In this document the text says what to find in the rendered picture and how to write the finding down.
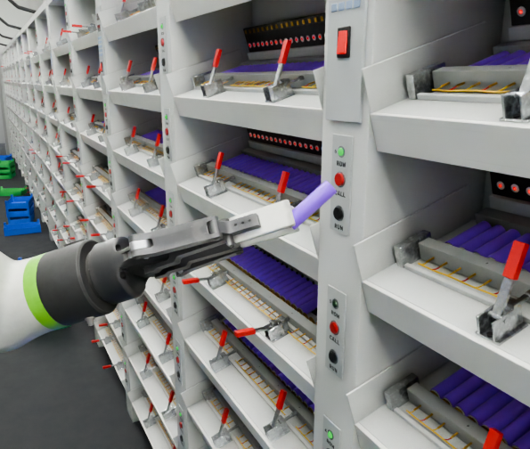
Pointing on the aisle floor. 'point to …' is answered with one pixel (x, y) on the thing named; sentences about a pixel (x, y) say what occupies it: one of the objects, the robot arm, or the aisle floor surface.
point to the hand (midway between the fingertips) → (265, 224)
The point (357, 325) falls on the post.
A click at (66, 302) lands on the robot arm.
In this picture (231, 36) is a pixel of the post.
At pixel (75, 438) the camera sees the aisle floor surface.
